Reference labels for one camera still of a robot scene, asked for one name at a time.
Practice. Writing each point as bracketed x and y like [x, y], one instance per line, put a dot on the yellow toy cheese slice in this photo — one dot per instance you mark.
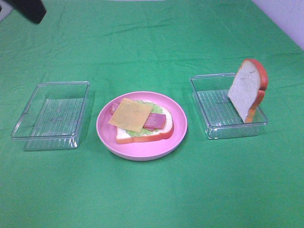
[130, 115]

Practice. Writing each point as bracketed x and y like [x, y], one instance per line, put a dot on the green tablecloth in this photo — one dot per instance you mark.
[125, 46]

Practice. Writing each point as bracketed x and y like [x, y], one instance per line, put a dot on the clear plastic tray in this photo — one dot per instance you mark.
[219, 119]
[53, 117]

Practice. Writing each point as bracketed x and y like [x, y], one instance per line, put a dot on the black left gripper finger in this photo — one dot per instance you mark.
[33, 10]

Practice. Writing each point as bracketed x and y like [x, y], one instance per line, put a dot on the toy bread slice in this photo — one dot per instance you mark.
[123, 138]
[248, 88]

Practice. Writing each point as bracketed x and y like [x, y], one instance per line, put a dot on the pink round plate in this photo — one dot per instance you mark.
[143, 151]

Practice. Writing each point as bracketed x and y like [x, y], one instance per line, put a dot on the clear right plastic tray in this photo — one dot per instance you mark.
[219, 119]

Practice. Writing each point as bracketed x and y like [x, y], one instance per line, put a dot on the green toy lettuce leaf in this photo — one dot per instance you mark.
[155, 109]

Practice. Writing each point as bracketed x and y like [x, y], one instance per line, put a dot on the clear left plastic tray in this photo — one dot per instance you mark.
[53, 117]

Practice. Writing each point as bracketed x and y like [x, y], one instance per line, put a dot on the toy bacon strip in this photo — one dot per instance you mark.
[155, 121]
[115, 107]

